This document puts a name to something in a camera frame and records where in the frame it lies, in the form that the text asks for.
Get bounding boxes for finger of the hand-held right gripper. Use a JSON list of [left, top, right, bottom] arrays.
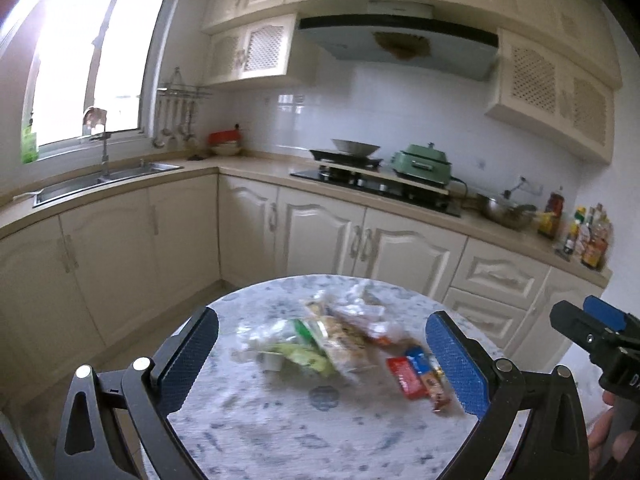
[[549, 300, 613, 361], [582, 295, 640, 335]]

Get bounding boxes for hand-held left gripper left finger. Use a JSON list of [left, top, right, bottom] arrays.
[[54, 306, 221, 480]]

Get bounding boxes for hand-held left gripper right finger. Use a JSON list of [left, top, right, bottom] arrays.
[[424, 310, 591, 480]]

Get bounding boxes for person's right hand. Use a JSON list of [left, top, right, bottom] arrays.
[[586, 389, 640, 468]]

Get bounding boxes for brown snack wrapper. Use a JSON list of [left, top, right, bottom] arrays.
[[420, 370, 454, 414]]

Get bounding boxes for blue snack wrapper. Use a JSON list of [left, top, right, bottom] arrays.
[[406, 347, 434, 374]]

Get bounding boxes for red snack wrapper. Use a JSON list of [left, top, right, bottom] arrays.
[[386, 356, 426, 401]]

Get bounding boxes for row of condiment bottles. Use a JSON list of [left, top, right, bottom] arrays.
[[562, 204, 613, 270]]

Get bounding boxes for clear bag with green print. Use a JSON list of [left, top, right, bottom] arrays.
[[234, 319, 331, 377]]

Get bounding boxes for clear packet with reddish contents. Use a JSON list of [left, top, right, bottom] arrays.
[[345, 310, 417, 352]]

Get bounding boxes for large red capped bottle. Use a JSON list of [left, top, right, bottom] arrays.
[[537, 190, 565, 238]]

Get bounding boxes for clear packet of nuts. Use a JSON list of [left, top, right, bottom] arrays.
[[305, 304, 382, 387]]

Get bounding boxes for crumpled clear plastic bag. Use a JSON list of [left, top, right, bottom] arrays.
[[300, 282, 387, 326]]

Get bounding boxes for steel pot with lid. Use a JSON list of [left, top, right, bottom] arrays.
[[475, 192, 540, 231]]

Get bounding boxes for cream lower kitchen cabinets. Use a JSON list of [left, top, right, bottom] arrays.
[[0, 169, 613, 411]]

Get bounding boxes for black gas stove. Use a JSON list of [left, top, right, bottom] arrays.
[[290, 165, 463, 218]]

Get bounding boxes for steel sink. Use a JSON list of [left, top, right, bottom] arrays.
[[32, 160, 185, 208]]

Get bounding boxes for green electric cooker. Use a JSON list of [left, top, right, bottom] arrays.
[[391, 143, 453, 183]]

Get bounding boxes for black griddle pan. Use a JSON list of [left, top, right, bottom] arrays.
[[309, 147, 385, 168]]

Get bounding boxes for steel wok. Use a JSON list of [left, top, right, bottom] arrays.
[[331, 138, 382, 157]]

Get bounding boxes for green bottle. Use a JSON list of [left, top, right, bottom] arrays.
[[21, 125, 40, 163]]

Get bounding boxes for kitchen window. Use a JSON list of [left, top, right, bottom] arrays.
[[20, 0, 176, 163]]

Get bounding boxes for range hood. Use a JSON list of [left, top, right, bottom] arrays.
[[295, 2, 501, 81]]

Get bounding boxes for white wall socket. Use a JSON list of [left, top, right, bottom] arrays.
[[505, 175, 543, 198]]

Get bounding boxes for black power cable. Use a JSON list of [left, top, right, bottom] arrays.
[[449, 176, 482, 209]]

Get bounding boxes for cream lattice wall cabinet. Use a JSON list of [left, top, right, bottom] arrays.
[[484, 27, 616, 163], [205, 12, 318, 88]]

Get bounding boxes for wall utensil rack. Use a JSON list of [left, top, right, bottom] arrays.
[[156, 67, 213, 98]]

